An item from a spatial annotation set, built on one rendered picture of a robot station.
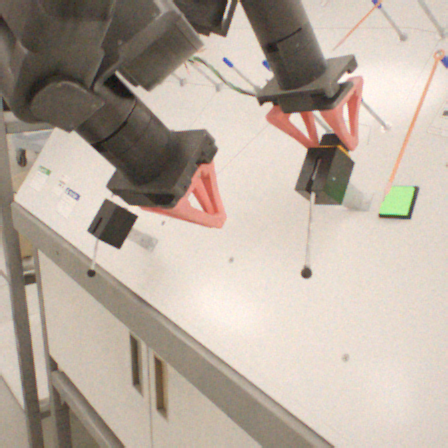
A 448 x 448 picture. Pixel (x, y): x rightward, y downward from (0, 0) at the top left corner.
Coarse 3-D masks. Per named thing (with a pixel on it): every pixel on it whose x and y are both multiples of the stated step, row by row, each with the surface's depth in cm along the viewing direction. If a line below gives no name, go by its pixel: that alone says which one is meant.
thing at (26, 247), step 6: (18, 174) 175; (24, 174) 174; (12, 180) 172; (18, 180) 171; (24, 180) 170; (18, 186) 168; (0, 228) 168; (0, 234) 169; (0, 240) 170; (24, 240) 161; (24, 246) 161; (30, 246) 162; (24, 252) 162; (30, 252) 163
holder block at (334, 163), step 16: (304, 160) 70; (320, 160) 68; (336, 160) 68; (352, 160) 70; (304, 176) 69; (320, 176) 67; (336, 176) 68; (304, 192) 69; (320, 192) 67; (336, 192) 68
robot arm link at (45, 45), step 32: (0, 0) 37; (32, 0) 34; (64, 0) 35; (96, 0) 36; (0, 32) 39; (32, 32) 35; (64, 32) 36; (96, 32) 38; (0, 64) 39; (32, 64) 37; (64, 64) 39; (96, 64) 40
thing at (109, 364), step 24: (48, 264) 142; (48, 288) 146; (72, 288) 131; (48, 312) 150; (72, 312) 134; (96, 312) 122; (48, 336) 154; (72, 336) 138; (96, 336) 125; (120, 336) 114; (72, 360) 141; (96, 360) 128; (120, 360) 116; (144, 360) 107; (96, 384) 131; (120, 384) 119; (144, 384) 109; (96, 408) 134; (120, 408) 121; (144, 408) 111; (120, 432) 124; (144, 432) 113
